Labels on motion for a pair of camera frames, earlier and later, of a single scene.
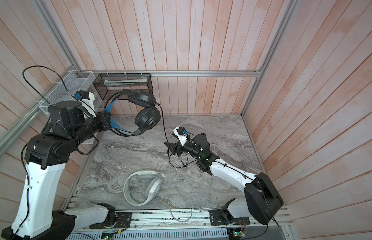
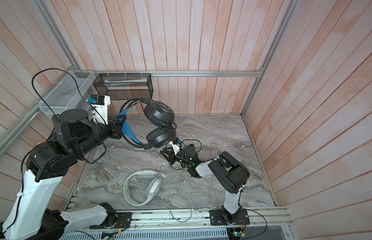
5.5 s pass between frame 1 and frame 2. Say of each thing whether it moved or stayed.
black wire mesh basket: stayed
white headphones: stayed
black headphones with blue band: moved
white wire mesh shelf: stayed
